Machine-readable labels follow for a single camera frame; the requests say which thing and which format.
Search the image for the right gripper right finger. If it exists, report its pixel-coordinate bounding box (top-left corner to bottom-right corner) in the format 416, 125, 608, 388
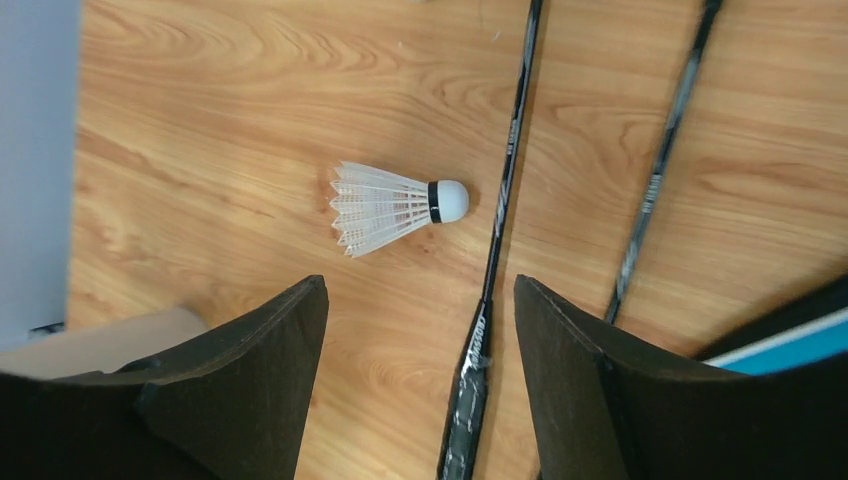
514, 275, 847, 479

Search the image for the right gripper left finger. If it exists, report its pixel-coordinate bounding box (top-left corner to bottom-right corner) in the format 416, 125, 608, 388
1, 275, 329, 479

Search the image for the white shuttlecock tube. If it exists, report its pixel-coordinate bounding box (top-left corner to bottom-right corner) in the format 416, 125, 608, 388
1, 307, 209, 380

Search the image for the white shuttlecock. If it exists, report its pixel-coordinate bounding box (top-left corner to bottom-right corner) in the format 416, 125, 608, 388
329, 161, 470, 258

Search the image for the left black badminton racket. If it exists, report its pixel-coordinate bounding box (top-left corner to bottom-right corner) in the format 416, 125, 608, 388
435, 0, 544, 480

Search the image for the black badminton racket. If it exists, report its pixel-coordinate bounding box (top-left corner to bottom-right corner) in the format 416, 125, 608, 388
603, 0, 724, 324
435, 0, 544, 480

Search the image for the right black badminton racket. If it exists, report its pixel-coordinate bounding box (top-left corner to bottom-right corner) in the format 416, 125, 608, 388
603, 0, 724, 324

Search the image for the blue racket cover bag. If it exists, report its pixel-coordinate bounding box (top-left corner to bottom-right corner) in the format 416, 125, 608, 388
692, 274, 847, 376

